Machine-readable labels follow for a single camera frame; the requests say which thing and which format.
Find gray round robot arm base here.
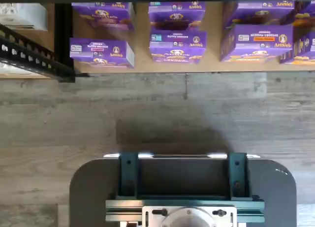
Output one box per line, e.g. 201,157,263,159
160,207,218,227

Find gray rounded robot base platform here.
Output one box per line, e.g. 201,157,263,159
69,157,298,227

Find purple Annie's bunny grahams box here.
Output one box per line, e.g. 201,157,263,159
149,27,208,65

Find wooden shelf board with purple boxes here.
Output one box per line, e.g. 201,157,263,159
0,2,315,79

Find purple Annie's box pink label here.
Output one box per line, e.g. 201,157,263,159
69,37,135,69

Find purple Annie's snack box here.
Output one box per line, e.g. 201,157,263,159
222,0,295,29
148,1,206,31
71,2,136,32

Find purple Annie's box orange label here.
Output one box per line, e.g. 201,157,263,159
219,24,294,63

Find shiny silver bar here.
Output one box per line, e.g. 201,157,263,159
103,152,262,159

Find white metal mounting plate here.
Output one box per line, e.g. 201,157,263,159
142,205,238,227

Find black perforated metal beam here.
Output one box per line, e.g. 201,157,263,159
0,23,75,83

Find white packages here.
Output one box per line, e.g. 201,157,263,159
0,2,49,31

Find short green aluminium rail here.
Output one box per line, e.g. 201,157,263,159
226,152,251,200
118,152,142,200

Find black metal shelf post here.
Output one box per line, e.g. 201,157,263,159
54,2,76,84

